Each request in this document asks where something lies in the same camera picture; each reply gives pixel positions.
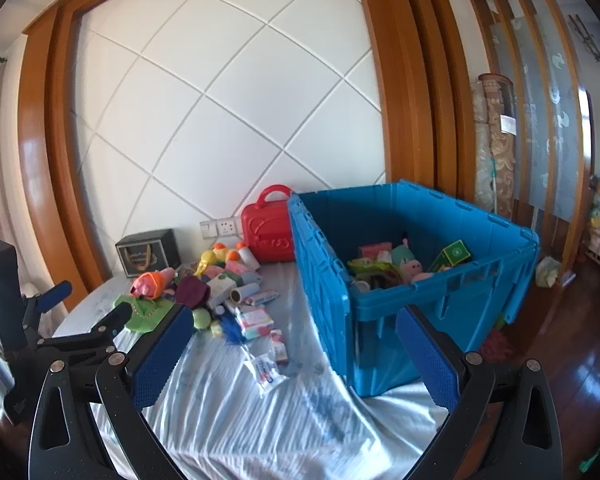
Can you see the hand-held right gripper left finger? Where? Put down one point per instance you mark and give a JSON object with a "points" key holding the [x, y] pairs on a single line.
{"points": [[160, 355]]}

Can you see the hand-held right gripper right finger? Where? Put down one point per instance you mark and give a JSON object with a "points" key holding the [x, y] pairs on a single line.
{"points": [[427, 355]]}

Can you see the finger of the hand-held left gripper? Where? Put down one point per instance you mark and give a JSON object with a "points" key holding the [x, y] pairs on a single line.
{"points": [[55, 294], [105, 325]]}

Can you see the blue bottle brush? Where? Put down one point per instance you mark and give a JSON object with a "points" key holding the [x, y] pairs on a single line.
{"points": [[228, 329]]}

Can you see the blue plastic storage crate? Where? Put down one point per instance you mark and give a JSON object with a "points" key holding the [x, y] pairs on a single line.
{"points": [[330, 280]]}

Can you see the striped cloth covered desktop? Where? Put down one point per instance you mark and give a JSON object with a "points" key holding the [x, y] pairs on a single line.
{"points": [[220, 435]]}

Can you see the green felt toy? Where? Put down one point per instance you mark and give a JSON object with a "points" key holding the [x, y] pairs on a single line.
{"points": [[140, 315]]}

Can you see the green ball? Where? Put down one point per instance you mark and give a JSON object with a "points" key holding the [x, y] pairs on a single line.
{"points": [[201, 319]]}

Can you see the pink orange plush toy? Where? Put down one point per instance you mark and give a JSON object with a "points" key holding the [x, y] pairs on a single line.
{"points": [[150, 284]]}

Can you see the dark purple plush toy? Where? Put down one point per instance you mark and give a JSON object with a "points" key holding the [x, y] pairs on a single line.
{"points": [[192, 291]]}

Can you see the black gift box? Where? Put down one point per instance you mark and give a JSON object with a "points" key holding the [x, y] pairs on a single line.
{"points": [[147, 255]]}

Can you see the clear tape roll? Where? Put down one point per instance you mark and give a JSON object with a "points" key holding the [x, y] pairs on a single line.
{"points": [[237, 295]]}

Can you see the green cardboard box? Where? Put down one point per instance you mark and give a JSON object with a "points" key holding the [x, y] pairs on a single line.
{"points": [[452, 254]]}

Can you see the white wet wipes packet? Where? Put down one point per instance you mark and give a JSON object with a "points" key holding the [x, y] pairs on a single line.
{"points": [[266, 372]]}

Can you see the yellow toy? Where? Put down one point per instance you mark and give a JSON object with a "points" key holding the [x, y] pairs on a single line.
{"points": [[210, 258]]}

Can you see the small red white box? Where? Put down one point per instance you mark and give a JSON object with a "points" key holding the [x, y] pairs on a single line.
{"points": [[260, 297]]}

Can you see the pink cardboard box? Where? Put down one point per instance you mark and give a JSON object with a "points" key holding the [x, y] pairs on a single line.
{"points": [[375, 251]]}

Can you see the pink white medicine box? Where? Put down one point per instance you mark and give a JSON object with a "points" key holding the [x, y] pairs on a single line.
{"points": [[279, 346]]}

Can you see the white bottle orange cap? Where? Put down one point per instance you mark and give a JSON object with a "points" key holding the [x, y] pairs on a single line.
{"points": [[247, 256]]}

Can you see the white bag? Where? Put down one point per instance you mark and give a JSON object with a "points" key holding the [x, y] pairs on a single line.
{"points": [[549, 271]]}

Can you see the red toy carry case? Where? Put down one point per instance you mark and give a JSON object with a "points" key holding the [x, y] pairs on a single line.
{"points": [[267, 232]]}

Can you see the rolled patterned carpet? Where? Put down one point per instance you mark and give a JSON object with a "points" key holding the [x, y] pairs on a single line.
{"points": [[495, 150]]}

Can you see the wooden slatted screen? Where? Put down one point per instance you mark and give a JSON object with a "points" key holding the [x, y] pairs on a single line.
{"points": [[545, 125]]}

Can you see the white wall socket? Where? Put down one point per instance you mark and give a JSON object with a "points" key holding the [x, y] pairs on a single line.
{"points": [[220, 226]]}

